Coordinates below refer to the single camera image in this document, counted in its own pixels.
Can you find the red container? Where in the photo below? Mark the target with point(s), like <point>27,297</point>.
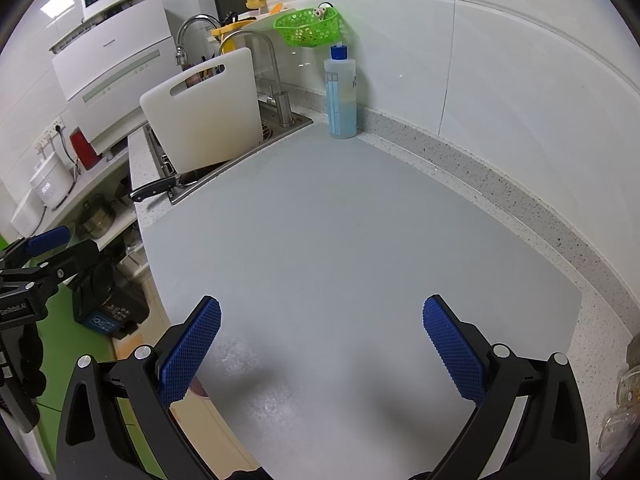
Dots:
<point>82,150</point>

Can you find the white dishwasher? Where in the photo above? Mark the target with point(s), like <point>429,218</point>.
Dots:
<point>115,75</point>

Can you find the chrome kitchen faucet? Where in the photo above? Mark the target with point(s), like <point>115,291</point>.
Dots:
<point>181,47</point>

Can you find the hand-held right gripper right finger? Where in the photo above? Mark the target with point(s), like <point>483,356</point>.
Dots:
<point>454,350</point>

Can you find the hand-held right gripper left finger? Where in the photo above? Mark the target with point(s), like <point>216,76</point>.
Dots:
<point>190,350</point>

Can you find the slim chrome gooseneck faucet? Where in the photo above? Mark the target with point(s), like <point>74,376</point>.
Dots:
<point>285,107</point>

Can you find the person's left hand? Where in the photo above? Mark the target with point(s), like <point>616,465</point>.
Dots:
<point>32,360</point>

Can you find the green plastic basket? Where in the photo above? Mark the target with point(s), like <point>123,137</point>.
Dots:
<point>305,30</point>

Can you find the small panda figure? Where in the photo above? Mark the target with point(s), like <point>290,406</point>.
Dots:
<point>319,13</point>

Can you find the white box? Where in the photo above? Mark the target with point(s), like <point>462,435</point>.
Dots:
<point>27,217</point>

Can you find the clear glass lid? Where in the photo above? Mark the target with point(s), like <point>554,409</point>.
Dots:
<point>622,410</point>

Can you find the green cabinet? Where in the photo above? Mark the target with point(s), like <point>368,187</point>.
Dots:
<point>60,360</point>

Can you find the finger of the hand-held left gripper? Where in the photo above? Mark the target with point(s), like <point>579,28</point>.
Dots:
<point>47,240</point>
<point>75,257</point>

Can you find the white cutting board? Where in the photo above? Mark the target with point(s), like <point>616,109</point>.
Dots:
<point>205,120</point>

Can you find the steel pot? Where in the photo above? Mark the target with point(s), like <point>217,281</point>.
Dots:
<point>97,222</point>

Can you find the black sorting trash bin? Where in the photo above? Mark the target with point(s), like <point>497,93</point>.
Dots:
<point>110,300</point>

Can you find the yellow dish rack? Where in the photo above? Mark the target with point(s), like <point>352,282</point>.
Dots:
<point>225,30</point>

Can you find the steel sink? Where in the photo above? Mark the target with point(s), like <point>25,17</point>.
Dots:
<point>280,125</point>

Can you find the blue dish soap bottle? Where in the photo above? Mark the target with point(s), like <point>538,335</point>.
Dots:
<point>341,110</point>

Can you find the white rice cooker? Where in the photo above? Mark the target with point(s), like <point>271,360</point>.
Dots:
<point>50,182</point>

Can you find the white wall outlet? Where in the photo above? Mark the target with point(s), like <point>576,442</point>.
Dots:
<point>50,132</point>

